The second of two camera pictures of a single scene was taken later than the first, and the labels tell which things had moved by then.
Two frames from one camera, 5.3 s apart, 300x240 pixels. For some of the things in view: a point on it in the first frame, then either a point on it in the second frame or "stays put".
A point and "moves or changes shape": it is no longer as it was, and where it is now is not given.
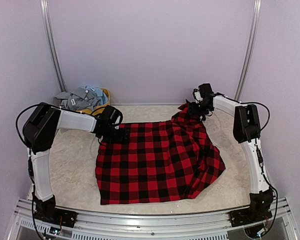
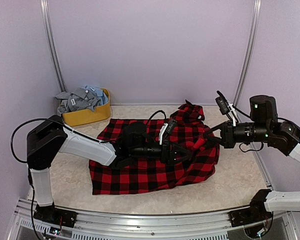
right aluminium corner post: (257, 15) stays put
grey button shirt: (80, 99) stays put
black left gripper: (105, 139) to (169, 157)
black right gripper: (193, 109) to (227, 134)
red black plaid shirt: (163, 162) moves or changes shape
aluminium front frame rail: (93, 225) stays put
